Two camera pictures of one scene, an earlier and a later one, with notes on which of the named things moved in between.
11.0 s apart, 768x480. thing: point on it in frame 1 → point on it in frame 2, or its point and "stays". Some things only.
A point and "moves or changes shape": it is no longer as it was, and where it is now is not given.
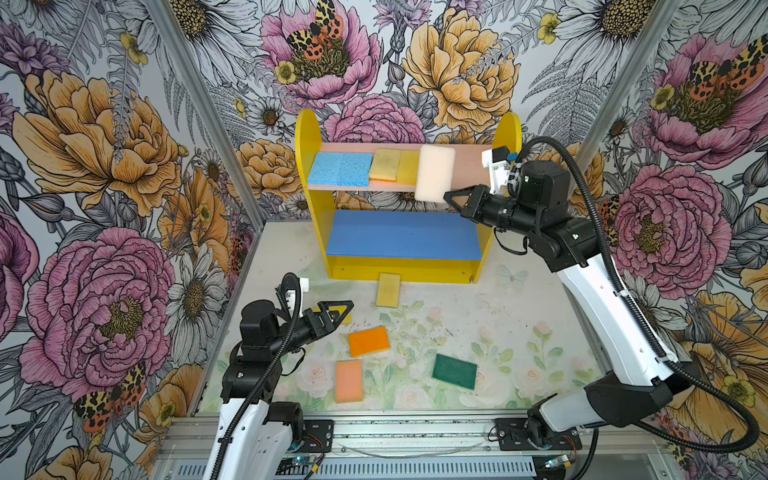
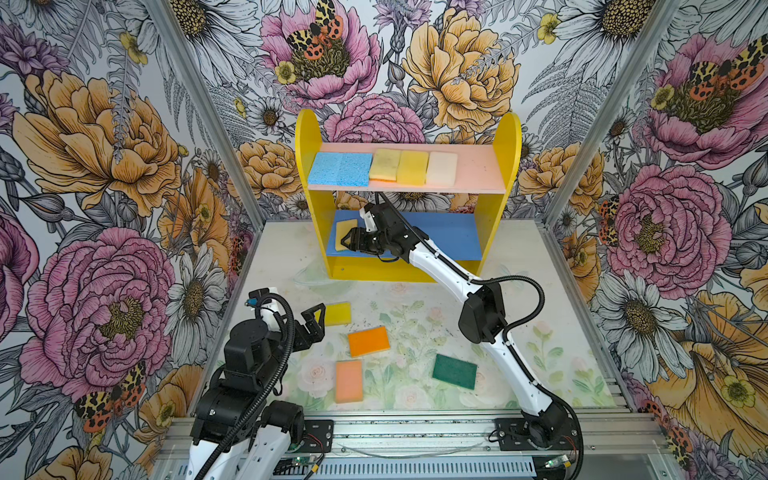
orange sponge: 368,341 stays
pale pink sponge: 435,174 moves or changes shape
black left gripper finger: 324,307 → 311,324
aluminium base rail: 429,449 stays
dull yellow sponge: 385,166 stays
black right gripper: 479,195 → 358,241
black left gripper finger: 333,318 → 319,332
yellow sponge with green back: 388,291 → 342,228
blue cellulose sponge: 347,169 stays
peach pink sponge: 348,381 stays
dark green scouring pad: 457,372 stays
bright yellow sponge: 340,308 stays
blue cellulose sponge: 332,169 stays
